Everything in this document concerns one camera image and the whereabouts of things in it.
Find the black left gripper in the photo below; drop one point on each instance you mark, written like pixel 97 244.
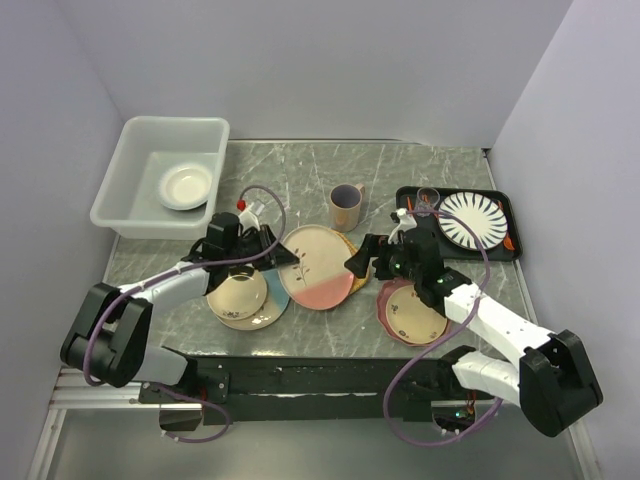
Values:
pixel 281 255

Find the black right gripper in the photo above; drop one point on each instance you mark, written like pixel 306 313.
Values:
pixel 359 263

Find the wooden bamboo tray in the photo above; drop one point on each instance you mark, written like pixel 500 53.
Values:
pixel 358 283

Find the beige pink branch plate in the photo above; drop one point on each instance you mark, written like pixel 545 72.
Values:
pixel 319 281

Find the white grey rimmed plate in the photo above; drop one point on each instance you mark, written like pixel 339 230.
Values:
pixel 184 187

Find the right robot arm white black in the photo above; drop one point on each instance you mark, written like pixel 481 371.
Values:
pixel 547 375

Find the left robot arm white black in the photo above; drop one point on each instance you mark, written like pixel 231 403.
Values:
pixel 108 340

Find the translucent white plastic bin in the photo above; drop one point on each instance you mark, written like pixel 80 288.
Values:
pixel 148 146

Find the pink scalloped plate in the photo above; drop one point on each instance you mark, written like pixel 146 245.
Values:
pixel 386 290

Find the small beige black-stroke plate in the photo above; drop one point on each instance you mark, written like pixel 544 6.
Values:
pixel 239 296

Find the beige blue large plate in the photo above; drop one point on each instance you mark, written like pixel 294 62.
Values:
pixel 274 306

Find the beige flower plate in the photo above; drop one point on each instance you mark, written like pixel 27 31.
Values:
pixel 411 320

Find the pink beige mug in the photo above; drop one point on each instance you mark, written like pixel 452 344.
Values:
pixel 345 202

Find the small clear glass cup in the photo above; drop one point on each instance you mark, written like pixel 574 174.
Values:
pixel 429 191

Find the orange utensil on tray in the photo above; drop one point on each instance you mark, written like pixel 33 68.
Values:
pixel 508 243

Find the black serving tray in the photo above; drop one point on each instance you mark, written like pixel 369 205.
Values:
pixel 451 251

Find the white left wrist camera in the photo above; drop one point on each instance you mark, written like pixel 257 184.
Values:
pixel 249 217

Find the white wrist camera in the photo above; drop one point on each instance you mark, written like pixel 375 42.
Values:
pixel 249 217
pixel 404 222

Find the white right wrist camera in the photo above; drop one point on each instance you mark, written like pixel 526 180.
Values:
pixel 404 222

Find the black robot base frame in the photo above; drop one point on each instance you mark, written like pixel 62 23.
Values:
pixel 266 388

